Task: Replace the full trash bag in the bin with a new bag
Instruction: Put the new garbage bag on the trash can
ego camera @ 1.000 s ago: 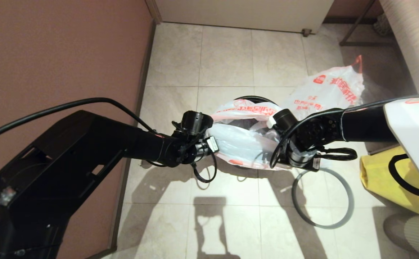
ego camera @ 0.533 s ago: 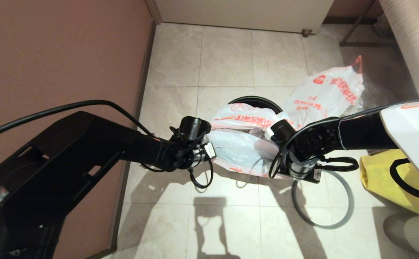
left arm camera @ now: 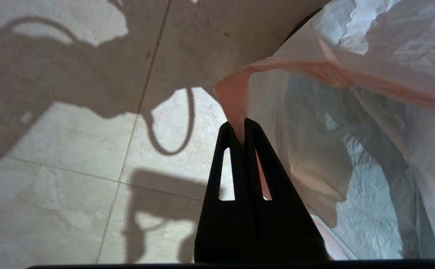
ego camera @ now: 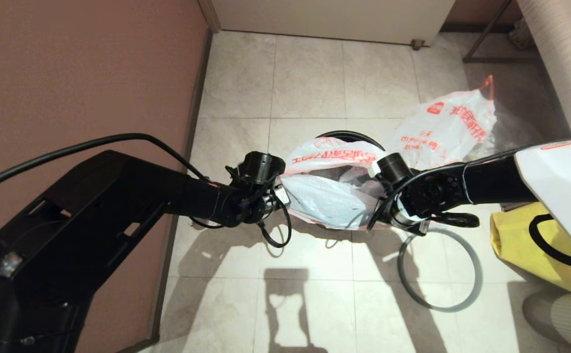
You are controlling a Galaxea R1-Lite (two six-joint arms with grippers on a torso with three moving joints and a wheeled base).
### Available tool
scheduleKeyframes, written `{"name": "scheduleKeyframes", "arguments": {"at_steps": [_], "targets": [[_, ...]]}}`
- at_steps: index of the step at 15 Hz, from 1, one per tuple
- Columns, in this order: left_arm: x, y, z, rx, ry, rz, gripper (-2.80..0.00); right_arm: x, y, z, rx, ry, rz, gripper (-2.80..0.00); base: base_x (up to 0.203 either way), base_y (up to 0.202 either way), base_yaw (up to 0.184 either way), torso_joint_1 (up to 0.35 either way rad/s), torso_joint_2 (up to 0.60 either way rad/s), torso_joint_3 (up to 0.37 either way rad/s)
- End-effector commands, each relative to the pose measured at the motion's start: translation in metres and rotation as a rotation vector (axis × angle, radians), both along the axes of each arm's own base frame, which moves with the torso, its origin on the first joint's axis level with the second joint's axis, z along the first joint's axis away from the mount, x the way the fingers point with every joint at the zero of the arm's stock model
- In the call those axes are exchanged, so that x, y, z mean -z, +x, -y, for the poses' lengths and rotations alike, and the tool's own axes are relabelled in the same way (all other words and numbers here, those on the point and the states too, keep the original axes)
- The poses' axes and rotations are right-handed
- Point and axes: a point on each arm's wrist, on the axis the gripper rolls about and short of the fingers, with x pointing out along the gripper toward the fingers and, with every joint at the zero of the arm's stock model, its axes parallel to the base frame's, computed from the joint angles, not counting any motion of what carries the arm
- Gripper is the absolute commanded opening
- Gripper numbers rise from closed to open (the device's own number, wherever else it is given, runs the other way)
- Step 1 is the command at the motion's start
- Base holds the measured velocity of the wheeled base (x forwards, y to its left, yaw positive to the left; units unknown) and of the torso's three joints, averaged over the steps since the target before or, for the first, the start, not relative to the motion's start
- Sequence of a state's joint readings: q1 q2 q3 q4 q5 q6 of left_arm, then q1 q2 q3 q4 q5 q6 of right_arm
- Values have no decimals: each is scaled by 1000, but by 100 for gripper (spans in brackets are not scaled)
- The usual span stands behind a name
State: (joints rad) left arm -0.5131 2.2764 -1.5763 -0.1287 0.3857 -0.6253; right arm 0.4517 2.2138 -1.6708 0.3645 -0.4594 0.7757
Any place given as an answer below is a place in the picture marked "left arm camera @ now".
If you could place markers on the white red-printed plastic bag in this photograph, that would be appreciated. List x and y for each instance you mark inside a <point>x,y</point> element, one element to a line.
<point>352,130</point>

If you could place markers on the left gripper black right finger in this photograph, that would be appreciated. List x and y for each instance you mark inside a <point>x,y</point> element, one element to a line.
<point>288,224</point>

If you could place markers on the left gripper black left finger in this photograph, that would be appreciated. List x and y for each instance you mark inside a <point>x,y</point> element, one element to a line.
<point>221,224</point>

